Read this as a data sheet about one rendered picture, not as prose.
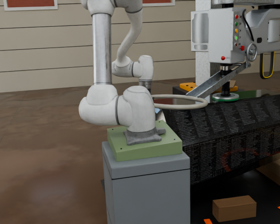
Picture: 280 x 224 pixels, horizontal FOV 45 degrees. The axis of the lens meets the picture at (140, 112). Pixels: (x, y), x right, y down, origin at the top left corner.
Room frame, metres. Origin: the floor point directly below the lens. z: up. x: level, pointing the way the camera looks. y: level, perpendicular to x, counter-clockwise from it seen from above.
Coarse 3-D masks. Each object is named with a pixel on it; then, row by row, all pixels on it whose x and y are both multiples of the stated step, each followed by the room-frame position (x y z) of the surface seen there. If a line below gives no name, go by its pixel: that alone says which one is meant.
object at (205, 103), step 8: (152, 96) 2.49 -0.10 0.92; (160, 96) 2.53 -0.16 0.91; (168, 96) 2.54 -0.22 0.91; (176, 96) 2.53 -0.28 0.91; (184, 96) 2.51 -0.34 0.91; (192, 96) 2.47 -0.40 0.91; (160, 104) 2.11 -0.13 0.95; (168, 104) 2.10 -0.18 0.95; (192, 104) 2.12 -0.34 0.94; (200, 104) 2.15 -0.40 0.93
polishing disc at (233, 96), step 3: (216, 93) 2.83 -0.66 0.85; (219, 93) 2.83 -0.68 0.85; (231, 93) 2.81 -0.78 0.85; (234, 93) 2.80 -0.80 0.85; (213, 96) 2.73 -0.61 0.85; (216, 96) 2.71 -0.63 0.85; (219, 96) 2.71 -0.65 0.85; (222, 96) 2.70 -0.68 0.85; (225, 96) 2.70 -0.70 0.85; (228, 96) 2.69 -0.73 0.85; (231, 96) 2.69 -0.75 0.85; (234, 96) 2.68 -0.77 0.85; (237, 96) 2.68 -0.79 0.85; (225, 99) 2.65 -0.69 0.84; (228, 99) 2.64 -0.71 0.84
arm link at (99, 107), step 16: (80, 0) 1.90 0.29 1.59; (96, 0) 1.85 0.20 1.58; (112, 0) 1.86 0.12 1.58; (96, 16) 1.85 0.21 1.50; (96, 32) 1.82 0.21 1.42; (96, 48) 1.80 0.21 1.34; (96, 64) 1.78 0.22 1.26; (96, 80) 1.75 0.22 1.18; (96, 96) 1.70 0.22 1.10; (112, 96) 1.71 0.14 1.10; (80, 112) 1.71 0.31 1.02; (96, 112) 1.67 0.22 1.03; (112, 112) 1.66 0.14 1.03
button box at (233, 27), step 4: (232, 12) 2.59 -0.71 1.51; (236, 12) 2.61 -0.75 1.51; (232, 16) 2.59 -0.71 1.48; (232, 20) 2.59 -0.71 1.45; (236, 20) 2.61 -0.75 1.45; (232, 24) 2.59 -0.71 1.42; (232, 28) 2.59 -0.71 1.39; (232, 32) 2.59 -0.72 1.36; (232, 36) 2.59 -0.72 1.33; (232, 40) 2.59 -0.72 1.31; (236, 40) 2.62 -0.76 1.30; (232, 44) 2.58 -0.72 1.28; (232, 48) 2.58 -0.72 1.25; (236, 48) 2.62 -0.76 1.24
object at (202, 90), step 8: (240, 64) 2.87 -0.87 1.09; (248, 64) 2.81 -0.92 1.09; (232, 72) 2.71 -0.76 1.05; (208, 80) 2.68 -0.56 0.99; (216, 80) 2.72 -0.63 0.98; (224, 80) 2.63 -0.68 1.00; (200, 88) 2.61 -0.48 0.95; (208, 88) 2.50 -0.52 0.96; (216, 88) 2.56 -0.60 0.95; (200, 96) 2.43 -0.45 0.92
